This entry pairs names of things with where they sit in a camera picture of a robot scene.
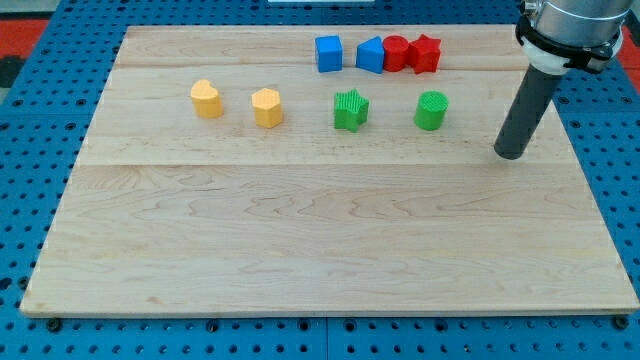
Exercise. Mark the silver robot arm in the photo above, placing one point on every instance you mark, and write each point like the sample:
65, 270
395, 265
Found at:
560, 35

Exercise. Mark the light wooden board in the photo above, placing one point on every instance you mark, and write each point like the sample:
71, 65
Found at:
170, 215

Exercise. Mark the green star block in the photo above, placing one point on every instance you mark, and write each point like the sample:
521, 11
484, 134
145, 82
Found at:
350, 110

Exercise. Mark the yellow hexagon block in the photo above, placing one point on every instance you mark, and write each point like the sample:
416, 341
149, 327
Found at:
267, 108

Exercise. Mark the blue cube block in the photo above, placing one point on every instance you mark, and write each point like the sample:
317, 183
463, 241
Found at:
329, 53

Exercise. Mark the green cylinder block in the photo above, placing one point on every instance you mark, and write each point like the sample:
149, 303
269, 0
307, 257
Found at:
430, 111

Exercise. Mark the blue pentagon block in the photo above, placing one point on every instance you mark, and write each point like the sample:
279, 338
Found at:
370, 55

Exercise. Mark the yellow heart block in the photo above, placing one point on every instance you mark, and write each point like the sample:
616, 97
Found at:
206, 99

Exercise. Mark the red cylinder block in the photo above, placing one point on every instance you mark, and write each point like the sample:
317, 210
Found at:
396, 50

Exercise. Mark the red star block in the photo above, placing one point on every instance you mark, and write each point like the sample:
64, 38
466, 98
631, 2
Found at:
424, 54

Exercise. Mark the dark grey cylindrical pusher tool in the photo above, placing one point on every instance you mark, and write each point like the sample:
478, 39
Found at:
529, 105

